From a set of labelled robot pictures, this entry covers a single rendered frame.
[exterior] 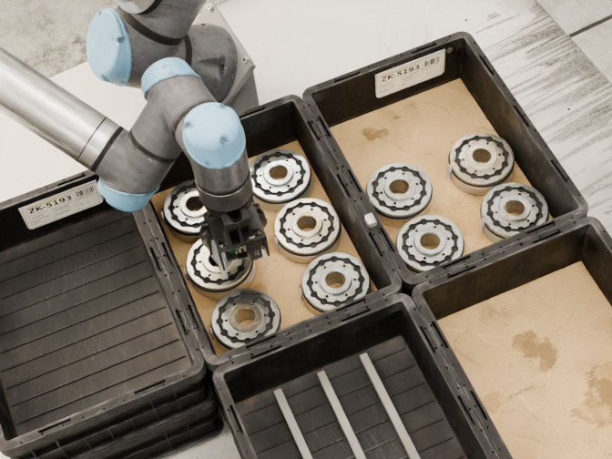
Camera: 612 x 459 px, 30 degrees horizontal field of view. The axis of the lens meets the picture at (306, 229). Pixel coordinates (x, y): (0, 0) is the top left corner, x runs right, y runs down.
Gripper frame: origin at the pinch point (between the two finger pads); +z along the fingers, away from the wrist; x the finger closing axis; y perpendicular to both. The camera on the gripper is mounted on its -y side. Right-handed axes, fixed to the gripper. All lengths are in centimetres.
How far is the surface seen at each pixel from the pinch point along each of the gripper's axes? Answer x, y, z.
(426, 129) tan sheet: 36.2, -13.3, 2.4
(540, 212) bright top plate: 45.4, 10.1, -0.7
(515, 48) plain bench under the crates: 63, -34, 15
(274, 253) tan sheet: 5.3, 0.3, 2.3
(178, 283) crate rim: -10.2, 6.2, -7.7
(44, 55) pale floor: -26, -135, 86
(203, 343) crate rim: -9.5, 16.8, -7.7
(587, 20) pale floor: 116, -90, 85
